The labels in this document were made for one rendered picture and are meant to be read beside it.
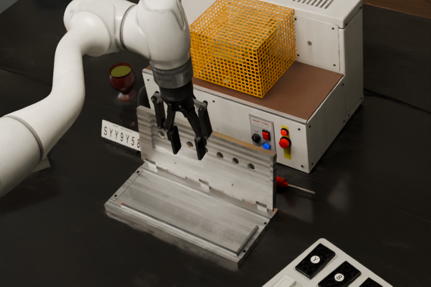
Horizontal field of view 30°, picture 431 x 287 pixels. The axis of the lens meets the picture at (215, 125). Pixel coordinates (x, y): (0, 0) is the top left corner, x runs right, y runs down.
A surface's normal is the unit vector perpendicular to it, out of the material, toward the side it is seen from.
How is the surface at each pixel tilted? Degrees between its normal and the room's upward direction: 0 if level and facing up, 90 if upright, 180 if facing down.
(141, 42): 87
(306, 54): 90
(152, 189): 0
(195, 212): 0
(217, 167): 80
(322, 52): 90
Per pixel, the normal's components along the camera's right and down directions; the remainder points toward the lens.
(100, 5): -0.07, -0.77
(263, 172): -0.56, 0.47
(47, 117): 0.62, -0.57
